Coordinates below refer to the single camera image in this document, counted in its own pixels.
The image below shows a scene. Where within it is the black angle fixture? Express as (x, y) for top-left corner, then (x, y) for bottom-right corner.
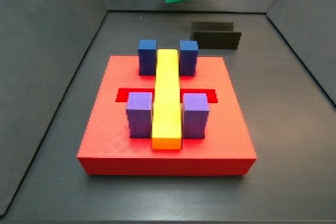
(190, 22), (241, 50)

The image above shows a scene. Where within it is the red base board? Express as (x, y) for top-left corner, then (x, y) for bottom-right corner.
(77, 56), (257, 176)

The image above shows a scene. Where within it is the yellow long bar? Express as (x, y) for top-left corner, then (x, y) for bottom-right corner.
(152, 49), (181, 149)

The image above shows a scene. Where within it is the blue post left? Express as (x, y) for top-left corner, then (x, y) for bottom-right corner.
(180, 40), (198, 77)

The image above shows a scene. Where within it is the blue post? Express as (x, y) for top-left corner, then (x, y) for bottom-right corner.
(180, 40), (198, 77)
(137, 39), (157, 76)

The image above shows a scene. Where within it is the blue post right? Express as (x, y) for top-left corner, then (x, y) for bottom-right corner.
(137, 39), (157, 76)

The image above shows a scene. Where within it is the purple post right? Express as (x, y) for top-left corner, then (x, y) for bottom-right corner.
(125, 92), (152, 139)

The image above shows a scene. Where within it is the purple post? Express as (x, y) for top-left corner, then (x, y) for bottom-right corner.
(182, 93), (210, 139)
(125, 92), (152, 139)

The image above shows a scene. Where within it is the purple post left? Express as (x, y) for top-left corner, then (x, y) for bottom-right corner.
(182, 93), (210, 139)

